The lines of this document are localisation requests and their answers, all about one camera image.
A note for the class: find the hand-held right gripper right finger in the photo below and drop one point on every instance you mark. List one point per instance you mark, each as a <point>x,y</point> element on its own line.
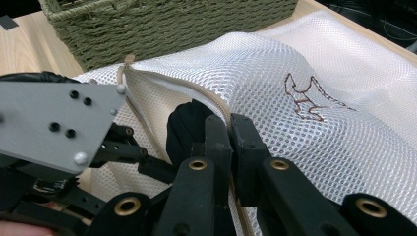
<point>249,154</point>

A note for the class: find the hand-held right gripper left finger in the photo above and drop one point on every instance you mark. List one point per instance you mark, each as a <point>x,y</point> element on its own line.
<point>216,157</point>

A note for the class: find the black cloth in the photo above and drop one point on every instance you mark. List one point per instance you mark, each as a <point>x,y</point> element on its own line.
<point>183,128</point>

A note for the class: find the white mesh laundry bag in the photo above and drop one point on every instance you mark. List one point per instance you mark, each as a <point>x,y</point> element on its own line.
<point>327,147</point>

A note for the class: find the green woven basket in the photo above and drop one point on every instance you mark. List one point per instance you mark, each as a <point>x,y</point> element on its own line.
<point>164,29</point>

